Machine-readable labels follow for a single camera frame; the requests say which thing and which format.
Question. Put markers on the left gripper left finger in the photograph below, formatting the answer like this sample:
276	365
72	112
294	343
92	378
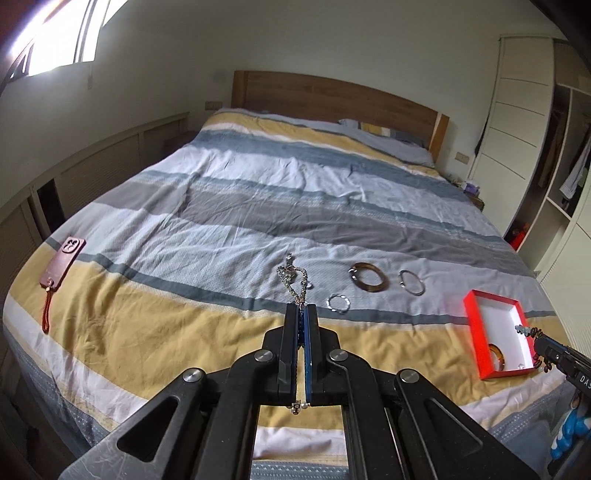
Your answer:
201	425

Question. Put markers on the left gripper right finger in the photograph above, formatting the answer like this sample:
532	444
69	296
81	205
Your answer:
398	426

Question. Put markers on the amber resin bangle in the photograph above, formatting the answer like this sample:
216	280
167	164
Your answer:
497	357

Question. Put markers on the twisted silver hoop earring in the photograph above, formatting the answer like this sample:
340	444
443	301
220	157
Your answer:
338	303

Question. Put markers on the dark brown horn bangle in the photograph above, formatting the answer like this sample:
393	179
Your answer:
368	277

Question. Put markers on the thin silver bangle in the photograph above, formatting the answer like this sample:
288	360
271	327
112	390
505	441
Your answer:
411	283

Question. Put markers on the red jewelry box tray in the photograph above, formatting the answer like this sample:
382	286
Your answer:
493	319

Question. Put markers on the right hand blue white glove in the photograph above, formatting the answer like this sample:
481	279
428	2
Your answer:
576	426

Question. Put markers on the hanging white shirt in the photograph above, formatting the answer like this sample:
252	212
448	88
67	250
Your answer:
568	188

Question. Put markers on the white wardrobe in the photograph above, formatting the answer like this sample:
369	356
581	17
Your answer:
538	123

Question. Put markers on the bedside table with items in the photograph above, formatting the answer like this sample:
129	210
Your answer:
472	192

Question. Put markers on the striped duvet cover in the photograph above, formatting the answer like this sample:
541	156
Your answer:
179	270

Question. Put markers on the grey blue pillow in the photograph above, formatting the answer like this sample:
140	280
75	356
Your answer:
404	146

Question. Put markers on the wooden headboard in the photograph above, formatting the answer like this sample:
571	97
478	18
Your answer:
325	99

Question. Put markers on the window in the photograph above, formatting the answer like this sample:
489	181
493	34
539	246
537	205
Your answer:
40	36

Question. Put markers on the red phone with strap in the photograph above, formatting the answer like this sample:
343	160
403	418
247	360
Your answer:
55	272

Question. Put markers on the wall power socket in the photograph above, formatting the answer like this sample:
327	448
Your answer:
462	158

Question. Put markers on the low beige wall cabinet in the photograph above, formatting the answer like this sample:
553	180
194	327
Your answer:
44	204

